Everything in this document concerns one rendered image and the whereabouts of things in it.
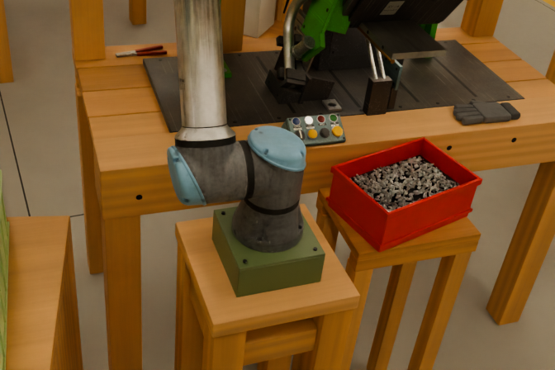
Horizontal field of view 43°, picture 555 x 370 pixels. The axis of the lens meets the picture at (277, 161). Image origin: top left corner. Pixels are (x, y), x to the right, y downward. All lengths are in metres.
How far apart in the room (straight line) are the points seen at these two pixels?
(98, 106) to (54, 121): 1.63
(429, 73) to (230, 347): 1.20
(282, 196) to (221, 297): 0.25
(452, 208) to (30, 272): 1.00
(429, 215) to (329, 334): 0.40
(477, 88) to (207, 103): 1.18
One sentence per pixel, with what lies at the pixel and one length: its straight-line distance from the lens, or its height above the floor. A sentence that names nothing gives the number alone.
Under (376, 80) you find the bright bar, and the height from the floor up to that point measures 1.01.
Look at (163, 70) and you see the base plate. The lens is 2.15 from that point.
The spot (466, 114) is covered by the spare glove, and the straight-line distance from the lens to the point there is 2.10.
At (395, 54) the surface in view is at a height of 1.13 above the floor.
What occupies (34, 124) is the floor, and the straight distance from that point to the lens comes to 3.62.
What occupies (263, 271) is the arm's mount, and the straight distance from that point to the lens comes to 1.44.
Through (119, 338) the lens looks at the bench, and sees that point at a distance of 2.12.
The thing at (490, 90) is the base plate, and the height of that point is 0.90.
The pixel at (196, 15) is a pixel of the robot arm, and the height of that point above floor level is 1.38.
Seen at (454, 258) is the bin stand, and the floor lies 0.72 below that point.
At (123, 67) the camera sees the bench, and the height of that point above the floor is 0.88.
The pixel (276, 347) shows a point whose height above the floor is 0.72.
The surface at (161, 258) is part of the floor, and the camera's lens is 2.80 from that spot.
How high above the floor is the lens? 1.90
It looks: 34 degrees down
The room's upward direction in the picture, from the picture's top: 7 degrees clockwise
